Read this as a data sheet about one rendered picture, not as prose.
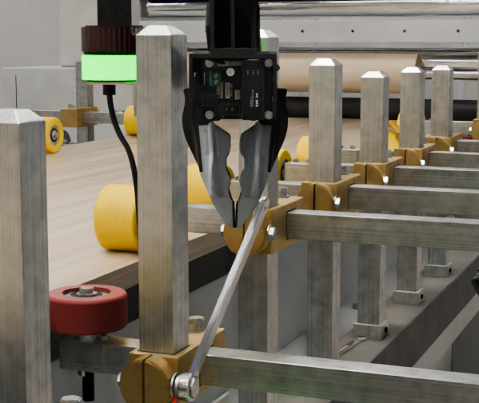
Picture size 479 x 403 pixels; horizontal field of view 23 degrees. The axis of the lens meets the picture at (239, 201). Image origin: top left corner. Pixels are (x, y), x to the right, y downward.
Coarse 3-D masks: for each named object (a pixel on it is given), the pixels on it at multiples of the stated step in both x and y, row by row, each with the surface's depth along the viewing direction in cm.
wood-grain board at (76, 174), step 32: (224, 128) 331; (288, 128) 331; (352, 128) 331; (64, 160) 245; (96, 160) 245; (128, 160) 245; (192, 160) 245; (64, 192) 194; (96, 192) 194; (64, 224) 161; (64, 256) 138; (96, 256) 138; (128, 256) 138; (192, 256) 149; (128, 288) 133
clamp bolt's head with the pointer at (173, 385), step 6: (174, 378) 104; (192, 378) 104; (174, 384) 104; (192, 384) 104; (198, 384) 105; (174, 390) 104; (192, 390) 104; (198, 390) 105; (174, 396) 104; (192, 396) 104; (174, 402) 104
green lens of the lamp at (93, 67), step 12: (84, 60) 105; (96, 60) 104; (108, 60) 103; (120, 60) 104; (132, 60) 104; (84, 72) 105; (96, 72) 104; (108, 72) 104; (120, 72) 104; (132, 72) 104
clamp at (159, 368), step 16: (192, 336) 113; (224, 336) 116; (144, 352) 107; (192, 352) 108; (128, 368) 105; (144, 368) 105; (160, 368) 104; (176, 368) 105; (128, 384) 105; (144, 384) 105; (160, 384) 104; (128, 400) 105; (144, 400) 105; (160, 400) 104
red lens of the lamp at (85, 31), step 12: (84, 36) 104; (96, 36) 103; (108, 36) 103; (120, 36) 103; (132, 36) 104; (84, 48) 105; (96, 48) 104; (108, 48) 103; (120, 48) 103; (132, 48) 104
